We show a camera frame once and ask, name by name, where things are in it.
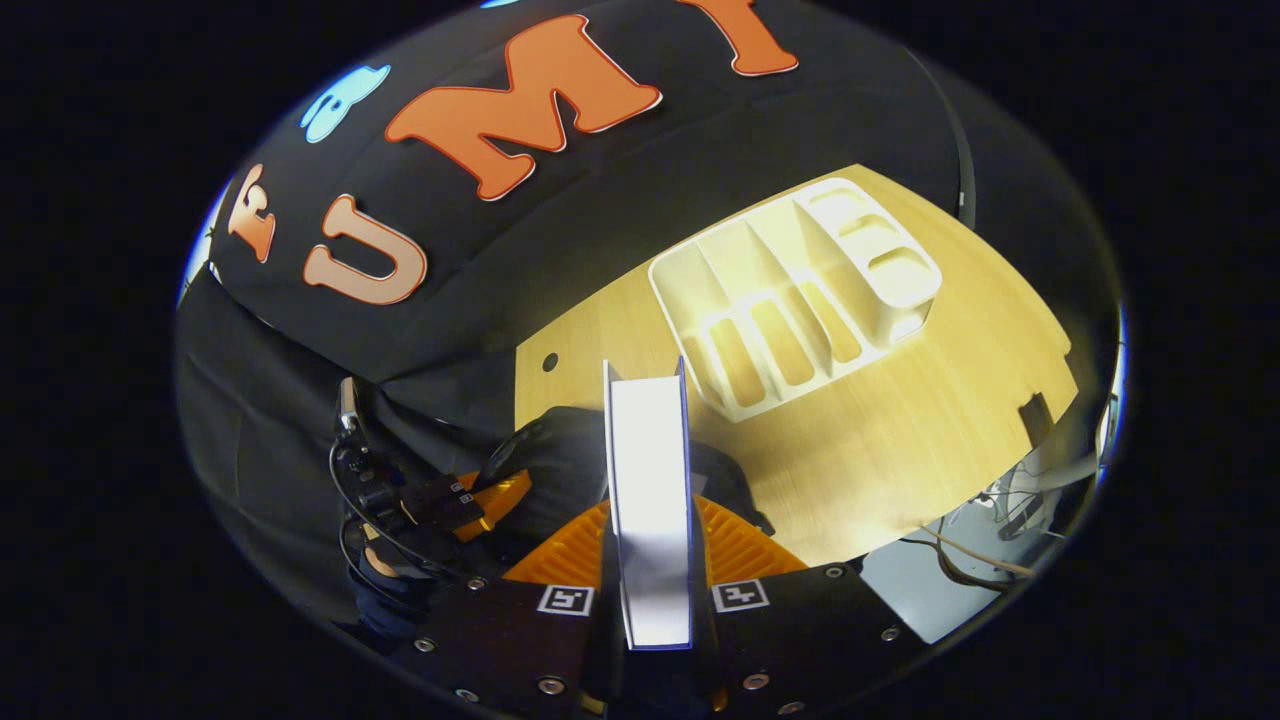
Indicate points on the white bookshelf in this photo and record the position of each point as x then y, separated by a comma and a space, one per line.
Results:
760, 300

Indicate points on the thin grey upright strip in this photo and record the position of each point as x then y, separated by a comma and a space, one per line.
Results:
965, 150

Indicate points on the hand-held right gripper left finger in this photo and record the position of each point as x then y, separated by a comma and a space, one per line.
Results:
520, 640

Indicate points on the blue spine book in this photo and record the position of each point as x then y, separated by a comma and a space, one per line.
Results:
650, 500

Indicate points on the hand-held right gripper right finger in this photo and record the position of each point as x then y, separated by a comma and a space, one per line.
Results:
790, 640

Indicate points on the black schoolbag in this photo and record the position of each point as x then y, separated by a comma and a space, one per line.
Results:
560, 450

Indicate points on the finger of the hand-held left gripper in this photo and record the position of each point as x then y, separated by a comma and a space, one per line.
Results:
500, 495

